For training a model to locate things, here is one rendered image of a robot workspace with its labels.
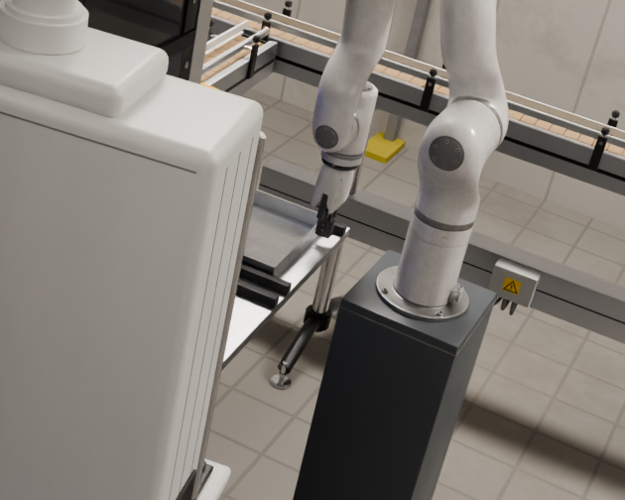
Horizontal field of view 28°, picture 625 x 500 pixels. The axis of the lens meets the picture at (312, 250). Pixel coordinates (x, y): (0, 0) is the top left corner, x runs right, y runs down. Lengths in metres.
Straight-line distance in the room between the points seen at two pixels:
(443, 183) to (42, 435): 0.98
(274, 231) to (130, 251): 1.17
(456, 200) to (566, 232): 2.55
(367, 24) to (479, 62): 0.22
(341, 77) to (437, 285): 0.45
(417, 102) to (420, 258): 0.94
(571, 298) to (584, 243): 1.44
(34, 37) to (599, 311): 2.25
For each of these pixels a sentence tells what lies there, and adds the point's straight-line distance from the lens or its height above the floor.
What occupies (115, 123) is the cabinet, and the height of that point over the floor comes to 1.55.
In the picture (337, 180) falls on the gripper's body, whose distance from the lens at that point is 2.42.
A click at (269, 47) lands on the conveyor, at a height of 0.93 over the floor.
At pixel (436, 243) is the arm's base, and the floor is 1.01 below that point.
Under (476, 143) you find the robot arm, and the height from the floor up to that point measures 1.25.
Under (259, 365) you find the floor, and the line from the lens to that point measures 3.67.
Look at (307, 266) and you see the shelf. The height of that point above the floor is 0.88.
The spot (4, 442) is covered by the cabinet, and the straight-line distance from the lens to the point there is 1.64.
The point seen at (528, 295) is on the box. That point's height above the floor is 0.49.
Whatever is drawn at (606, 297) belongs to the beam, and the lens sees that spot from 3.36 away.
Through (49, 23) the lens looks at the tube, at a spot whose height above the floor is 1.62.
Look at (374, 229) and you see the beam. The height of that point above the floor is 0.49.
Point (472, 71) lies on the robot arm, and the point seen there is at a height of 1.35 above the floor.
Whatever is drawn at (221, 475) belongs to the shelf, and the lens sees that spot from 2.04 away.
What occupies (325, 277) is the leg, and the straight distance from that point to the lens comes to 3.62.
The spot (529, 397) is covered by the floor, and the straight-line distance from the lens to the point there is 3.85.
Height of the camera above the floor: 2.14
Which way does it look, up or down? 30 degrees down
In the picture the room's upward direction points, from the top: 13 degrees clockwise
